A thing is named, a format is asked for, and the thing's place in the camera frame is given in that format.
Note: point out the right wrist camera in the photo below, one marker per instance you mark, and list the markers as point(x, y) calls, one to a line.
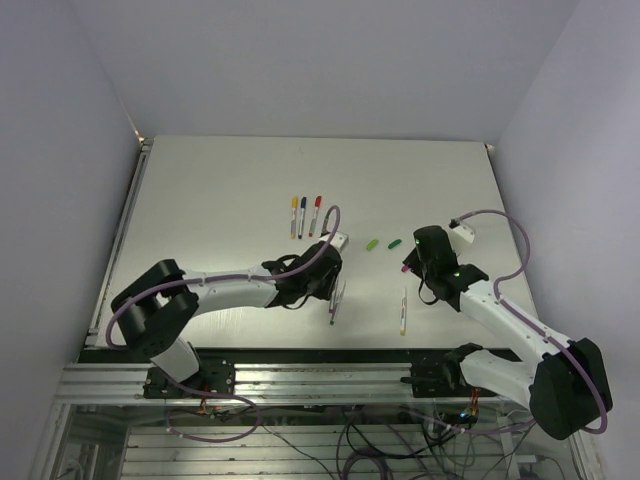
point(461, 232)

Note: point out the orange-end pen on right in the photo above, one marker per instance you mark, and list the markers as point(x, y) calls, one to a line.
point(403, 314)

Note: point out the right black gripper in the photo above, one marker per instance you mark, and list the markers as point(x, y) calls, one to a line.
point(413, 263)

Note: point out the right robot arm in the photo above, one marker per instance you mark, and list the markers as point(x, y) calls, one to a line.
point(562, 382)

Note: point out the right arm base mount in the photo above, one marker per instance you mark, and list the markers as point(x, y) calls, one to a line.
point(439, 374)

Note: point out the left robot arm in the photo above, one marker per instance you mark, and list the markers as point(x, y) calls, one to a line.
point(150, 315)

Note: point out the blue-end white pen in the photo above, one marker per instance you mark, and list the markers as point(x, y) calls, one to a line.
point(301, 221)

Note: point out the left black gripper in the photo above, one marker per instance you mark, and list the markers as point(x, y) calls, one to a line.
point(324, 293)

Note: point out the red-end white pen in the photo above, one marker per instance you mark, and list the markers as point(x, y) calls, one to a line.
point(313, 223)

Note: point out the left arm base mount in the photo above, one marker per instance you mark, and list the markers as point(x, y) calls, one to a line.
point(215, 374)

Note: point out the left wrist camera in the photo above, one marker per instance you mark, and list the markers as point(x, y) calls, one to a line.
point(338, 241)

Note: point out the aluminium frame rail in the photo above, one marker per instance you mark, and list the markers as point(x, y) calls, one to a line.
point(279, 384)

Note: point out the green-end white pen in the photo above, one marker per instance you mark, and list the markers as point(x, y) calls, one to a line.
point(340, 287)

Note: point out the yellow-end white pen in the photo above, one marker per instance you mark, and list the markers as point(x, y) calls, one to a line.
point(293, 224)

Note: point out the light green pen cap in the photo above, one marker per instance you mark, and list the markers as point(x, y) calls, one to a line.
point(371, 244)

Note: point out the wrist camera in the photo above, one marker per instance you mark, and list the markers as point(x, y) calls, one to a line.
point(461, 232)
point(338, 241)

